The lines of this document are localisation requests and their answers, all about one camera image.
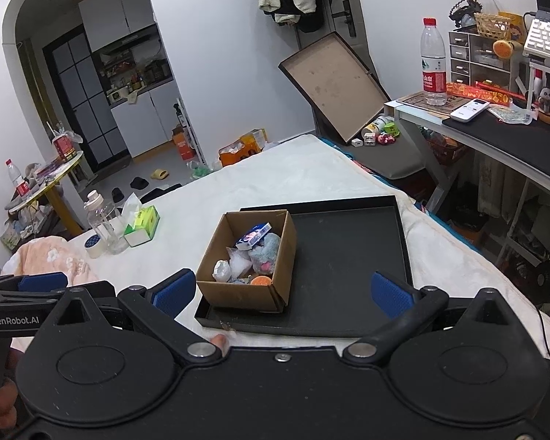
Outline orange round plush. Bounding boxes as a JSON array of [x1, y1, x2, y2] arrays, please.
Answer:
[[492, 39, 524, 60]]

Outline black tray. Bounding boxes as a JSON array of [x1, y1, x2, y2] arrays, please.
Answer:
[[195, 195, 413, 339]]

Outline white glass desk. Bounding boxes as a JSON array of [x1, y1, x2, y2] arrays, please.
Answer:
[[384, 96, 550, 276]]

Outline white keyboard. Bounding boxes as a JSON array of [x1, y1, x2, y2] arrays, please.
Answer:
[[524, 18, 550, 67]]

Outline red gold packets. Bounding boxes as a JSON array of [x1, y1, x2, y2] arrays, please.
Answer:
[[445, 81, 528, 104]]

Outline clear drinking bottle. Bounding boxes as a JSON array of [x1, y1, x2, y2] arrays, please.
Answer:
[[83, 190, 129, 254]]

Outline black desk mat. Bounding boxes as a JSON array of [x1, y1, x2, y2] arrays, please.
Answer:
[[442, 110, 550, 180]]

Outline red label water bottle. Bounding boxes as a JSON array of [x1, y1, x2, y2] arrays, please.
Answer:
[[421, 17, 448, 106]]

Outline small water bottle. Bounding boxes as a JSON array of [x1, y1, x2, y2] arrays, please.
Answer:
[[5, 159, 31, 198]]

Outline grey drawer organizer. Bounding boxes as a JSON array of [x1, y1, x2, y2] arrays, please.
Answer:
[[448, 27, 528, 88]]

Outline pink flowered blanket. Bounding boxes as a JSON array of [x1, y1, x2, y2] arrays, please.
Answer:
[[0, 236, 100, 296]]

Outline red cup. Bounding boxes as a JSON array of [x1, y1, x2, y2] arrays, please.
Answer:
[[52, 131, 79, 161]]

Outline tape roll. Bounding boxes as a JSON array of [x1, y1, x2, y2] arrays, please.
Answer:
[[83, 233, 105, 258]]

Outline large brown box lid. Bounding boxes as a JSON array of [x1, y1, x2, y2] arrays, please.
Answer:
[[279, 32, 392, 145]]

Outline clear patterned packet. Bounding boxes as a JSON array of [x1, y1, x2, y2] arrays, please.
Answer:
[[488, 105, 535, 125]]

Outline green tissue box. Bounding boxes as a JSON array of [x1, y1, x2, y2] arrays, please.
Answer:
[[121, 192, 160, 248]]

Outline orange box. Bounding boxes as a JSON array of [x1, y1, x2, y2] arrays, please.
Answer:
[[217, 129, 267, 168]]

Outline person's left hand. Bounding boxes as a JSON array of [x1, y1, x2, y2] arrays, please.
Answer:
[[0, 351, 20, 429]]

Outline white supplement bottle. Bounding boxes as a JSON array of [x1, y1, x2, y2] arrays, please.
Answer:
[[362, 116, 395, 136]]

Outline white remote control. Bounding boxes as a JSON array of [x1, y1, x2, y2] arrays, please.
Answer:
[[449, 99, 491, 124]]

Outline brown cardboard box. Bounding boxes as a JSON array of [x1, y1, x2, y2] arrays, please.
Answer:
[[195, 209, 298, 315]]

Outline panda figure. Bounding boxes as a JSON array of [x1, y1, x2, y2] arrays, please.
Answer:
[[536, 87, 550, 124]]

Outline black beaded figurine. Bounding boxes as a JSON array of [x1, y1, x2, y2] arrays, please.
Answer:
[[449, 0, 485, 28]]

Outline blue tissue pack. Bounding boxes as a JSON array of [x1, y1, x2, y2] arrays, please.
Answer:
[[235, 222, 273, 251]]

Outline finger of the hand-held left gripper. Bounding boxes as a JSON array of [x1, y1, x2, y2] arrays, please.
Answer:
[[88, 281, 118, 310], [0, 272, 69, 295]]

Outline black round disc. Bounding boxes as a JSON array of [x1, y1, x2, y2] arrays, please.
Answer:
[[527, 259, 550, 306]]

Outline round yellow-edged table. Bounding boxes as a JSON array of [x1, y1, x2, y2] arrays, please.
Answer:
[[7, 151, 86, 237]]

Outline orange-red carton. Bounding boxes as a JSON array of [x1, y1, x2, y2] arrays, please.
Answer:
[[172, 126, 196, 161]]

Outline white tote bag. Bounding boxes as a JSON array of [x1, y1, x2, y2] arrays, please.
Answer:
[[476, 153, 509, 216]]

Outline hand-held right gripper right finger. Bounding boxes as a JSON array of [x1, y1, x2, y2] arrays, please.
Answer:
[[346, 269, 514, 366]]

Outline wicker basket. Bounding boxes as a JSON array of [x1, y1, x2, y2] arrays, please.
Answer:
[[474, 11, 514, 38]]

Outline black door handle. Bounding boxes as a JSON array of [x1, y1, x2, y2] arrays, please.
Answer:
[[332, 0, 359, 37]]

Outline black glass door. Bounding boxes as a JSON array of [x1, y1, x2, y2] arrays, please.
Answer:
[[43, 25, 129, 172]]

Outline red basket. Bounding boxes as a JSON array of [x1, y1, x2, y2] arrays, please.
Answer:
[[428, 131, 468, 166]]

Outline white narrow rack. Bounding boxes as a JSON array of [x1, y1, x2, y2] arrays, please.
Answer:
[[174, 98, 207, 166]]

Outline grey plush toy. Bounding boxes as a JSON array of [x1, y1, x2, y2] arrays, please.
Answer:
[[249, 233, 283, 276]]

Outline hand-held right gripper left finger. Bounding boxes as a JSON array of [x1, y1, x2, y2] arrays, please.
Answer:
[[55, 269, 221, 365]]

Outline brown patterned mat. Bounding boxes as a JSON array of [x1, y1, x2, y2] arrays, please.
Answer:
[[396, 92, 459, 113]]

